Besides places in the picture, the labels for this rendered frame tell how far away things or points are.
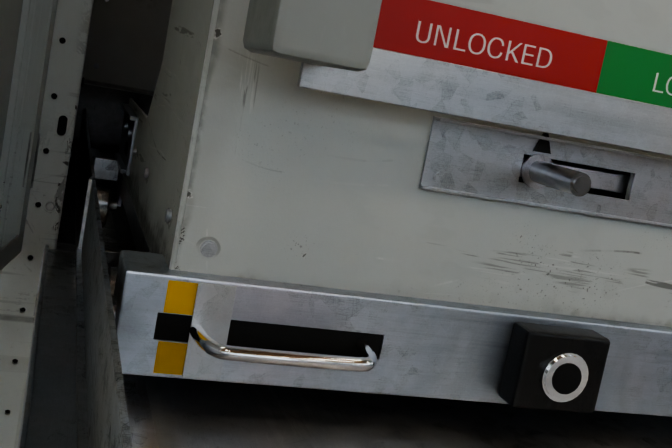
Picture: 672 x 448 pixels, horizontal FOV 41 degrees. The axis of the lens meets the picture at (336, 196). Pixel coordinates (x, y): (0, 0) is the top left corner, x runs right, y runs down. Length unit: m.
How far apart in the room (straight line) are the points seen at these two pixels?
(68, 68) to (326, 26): 0.47
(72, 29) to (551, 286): 0.48
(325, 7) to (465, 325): 0.24
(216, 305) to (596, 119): 0.24
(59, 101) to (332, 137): 0.38
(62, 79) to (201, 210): 0.36
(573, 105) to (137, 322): 0.28
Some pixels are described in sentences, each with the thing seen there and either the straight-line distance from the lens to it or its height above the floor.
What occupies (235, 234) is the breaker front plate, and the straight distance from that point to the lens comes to 0.52.
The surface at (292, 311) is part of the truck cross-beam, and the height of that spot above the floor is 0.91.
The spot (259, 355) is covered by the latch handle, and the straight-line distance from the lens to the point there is 0.49.
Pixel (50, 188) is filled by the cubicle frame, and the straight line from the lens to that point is 0.86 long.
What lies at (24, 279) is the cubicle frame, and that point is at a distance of 0.88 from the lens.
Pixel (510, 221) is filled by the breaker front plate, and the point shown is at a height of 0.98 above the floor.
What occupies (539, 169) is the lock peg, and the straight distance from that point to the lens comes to 0.56.
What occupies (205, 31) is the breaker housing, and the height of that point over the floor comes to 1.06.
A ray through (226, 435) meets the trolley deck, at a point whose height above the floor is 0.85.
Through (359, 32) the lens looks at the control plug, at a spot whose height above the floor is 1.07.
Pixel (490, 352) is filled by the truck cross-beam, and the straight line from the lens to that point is 0.58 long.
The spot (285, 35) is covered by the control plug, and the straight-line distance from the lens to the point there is 0.40.
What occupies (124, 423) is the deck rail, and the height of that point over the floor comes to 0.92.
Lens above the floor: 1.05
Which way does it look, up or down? 7 degrees down
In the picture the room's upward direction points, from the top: 11 degrees clockwise
